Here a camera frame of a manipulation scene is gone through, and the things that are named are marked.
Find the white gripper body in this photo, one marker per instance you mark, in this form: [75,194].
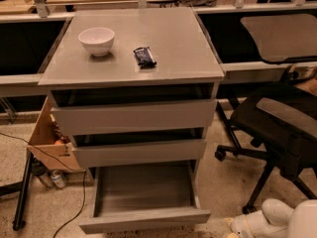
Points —
[248,224]

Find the grey bottom drawer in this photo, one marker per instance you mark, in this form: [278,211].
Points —
[145,196]

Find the grey drawer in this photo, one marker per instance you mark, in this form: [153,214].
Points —
[145,196]
[117,149]
[133,108]

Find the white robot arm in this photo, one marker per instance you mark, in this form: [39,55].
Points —
[303,221]

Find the grey middle drawer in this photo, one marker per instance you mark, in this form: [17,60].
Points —
[117,149]

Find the grey drawer cabinet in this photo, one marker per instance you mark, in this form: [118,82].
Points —
[174,36]

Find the grey top drawer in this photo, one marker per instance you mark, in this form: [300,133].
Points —
[133,108]

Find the black office chair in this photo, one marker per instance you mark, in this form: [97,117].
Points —
[280,117]

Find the dark blue snack bar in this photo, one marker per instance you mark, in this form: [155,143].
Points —
[144,57]

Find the silver spray can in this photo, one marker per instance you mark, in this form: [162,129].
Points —
[58,179]

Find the brown cardboard box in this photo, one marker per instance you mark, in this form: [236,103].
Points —
[49,147]

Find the dark spray can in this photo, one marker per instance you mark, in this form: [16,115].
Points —
[40,171]

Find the white ceramic bowl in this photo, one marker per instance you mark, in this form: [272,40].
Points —
[97,41]

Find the black metal stand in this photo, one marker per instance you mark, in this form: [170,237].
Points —
[22,188]

